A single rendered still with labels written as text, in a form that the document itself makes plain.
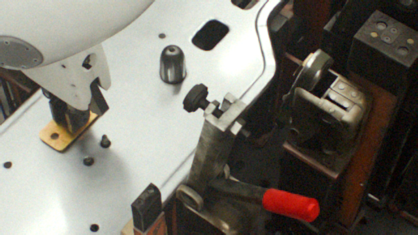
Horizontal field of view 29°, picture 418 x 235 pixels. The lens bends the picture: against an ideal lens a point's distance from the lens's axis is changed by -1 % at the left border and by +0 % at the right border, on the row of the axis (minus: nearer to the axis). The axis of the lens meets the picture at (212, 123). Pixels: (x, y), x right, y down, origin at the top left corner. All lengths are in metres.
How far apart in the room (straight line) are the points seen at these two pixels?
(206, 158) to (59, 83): 0.19
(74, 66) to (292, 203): 0.25
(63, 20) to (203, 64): 0.39
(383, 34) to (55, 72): 0.35
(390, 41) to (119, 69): 0.33
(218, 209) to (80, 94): 0.18
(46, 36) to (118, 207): 0.30
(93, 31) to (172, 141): 0.32
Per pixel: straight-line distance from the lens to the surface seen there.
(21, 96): 1.15
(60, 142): 0.96
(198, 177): 0.81
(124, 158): 0.94
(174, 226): 1.15
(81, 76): 0.83
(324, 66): 0.90
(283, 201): 0.76
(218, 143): 0.73
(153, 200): 0.70
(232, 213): 0.85
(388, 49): 0.90
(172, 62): 0.97
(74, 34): 0.66
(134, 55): 1.02
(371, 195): 1.26
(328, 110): 0.91
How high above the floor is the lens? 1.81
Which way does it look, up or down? 57 degrees down
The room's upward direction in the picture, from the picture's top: 2 degrees clockwise
